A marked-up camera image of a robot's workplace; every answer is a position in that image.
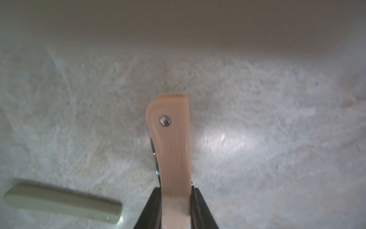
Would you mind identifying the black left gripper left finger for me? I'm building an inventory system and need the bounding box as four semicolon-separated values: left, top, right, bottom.
134;188;162;229

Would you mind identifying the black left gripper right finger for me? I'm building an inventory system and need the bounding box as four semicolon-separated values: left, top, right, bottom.
190;186;219;229

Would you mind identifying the pink folding knife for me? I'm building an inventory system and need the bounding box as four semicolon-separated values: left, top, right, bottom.
145;94;192;229

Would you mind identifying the olive folding knife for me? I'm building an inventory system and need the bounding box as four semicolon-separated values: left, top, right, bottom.
3;183;123;224

